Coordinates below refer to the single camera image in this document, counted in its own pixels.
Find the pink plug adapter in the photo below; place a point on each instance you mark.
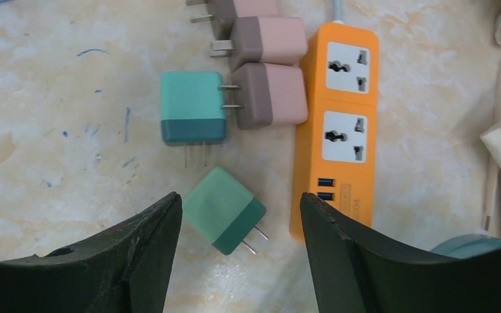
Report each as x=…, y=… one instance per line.
x=221, y=14
x=263, y=39

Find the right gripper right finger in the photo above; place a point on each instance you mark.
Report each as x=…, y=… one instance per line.
x=358, y=269

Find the green plug adapter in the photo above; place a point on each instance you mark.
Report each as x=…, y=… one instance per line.
x=222, y=210

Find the orange power strip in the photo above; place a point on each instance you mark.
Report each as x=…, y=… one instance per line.
x=335, y=147

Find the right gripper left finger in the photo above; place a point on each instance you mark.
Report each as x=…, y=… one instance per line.
x=124, y=268

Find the teal plastic basket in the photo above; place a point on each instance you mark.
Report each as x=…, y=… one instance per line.
x=467, y=246

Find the teal plug adapter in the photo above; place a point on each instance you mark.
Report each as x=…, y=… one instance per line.
x=191, y=109

